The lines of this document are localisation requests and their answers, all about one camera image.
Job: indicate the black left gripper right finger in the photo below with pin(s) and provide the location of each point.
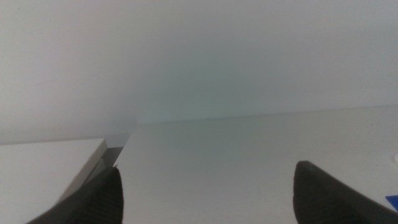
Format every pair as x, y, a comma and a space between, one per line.
323, 202

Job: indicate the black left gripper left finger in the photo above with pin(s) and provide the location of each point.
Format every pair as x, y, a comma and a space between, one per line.
99, 202

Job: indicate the blue rectangular mat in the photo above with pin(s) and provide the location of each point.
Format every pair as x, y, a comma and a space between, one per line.
393, 201

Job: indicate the white side table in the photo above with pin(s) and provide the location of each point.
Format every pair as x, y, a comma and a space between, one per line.
40, 174

